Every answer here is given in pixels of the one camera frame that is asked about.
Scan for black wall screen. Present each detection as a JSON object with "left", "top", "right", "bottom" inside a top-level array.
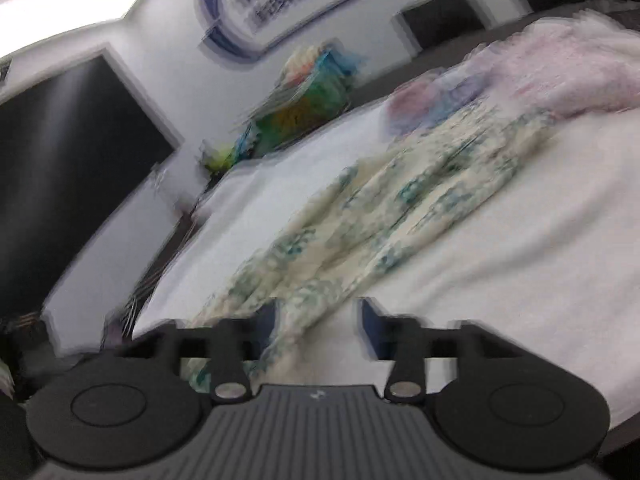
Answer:
[{"left": 0, "top": 51, "right": 179, "bottom": 322}]

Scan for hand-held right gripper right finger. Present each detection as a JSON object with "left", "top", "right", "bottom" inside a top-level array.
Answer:
[{"left": 357, "top": 297, "right": 525, "bottom": 405}]

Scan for cream green floral garment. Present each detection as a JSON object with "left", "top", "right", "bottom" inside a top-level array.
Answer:
[{"left": 181, "top": 104, "right": 549, "bottom": 392}]

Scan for pastel pink blue folded garment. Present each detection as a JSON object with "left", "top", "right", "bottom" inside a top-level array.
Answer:
[{"left": 384, "top": 71, "right": 494, "bottom": 137}]

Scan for pale pink printed cloth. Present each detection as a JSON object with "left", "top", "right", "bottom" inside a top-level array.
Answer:
[{"left": 466, "top": 19, "right": 640, "bottom": 122}]

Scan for yellow green plastic item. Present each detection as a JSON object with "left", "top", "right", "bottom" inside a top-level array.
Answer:
[{"left": 201, "top": 141, "right": 237, "bottom": 174}]

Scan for white cables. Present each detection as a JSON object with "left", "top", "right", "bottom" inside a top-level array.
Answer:
[{"left": 106, "top": 259, "right": 167, "bottom": 342}]

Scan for blue clothes hangers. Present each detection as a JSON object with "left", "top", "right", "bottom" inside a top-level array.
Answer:
[{"left": 314, "top": 46, "right": 367, "bottom": 97}]

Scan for cream clothes in bag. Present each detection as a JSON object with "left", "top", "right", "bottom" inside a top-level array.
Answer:
[{"left": 281, "top": 44, "right": 332, "bottom": 87}]

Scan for white fleece blanket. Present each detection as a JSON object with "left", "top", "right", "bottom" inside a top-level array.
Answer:
[{"left": 131, "top": 10, "right": 640, "bottom": 432}]

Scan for green zip storage bag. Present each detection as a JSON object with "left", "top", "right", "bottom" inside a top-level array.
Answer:
[{"left": 239, "top": 72, "right": 352, "bottom": 162}]

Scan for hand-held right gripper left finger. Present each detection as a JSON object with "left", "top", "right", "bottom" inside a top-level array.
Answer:
[{"left": 117, "top": 300, "right": 281, "bottom": 405}]

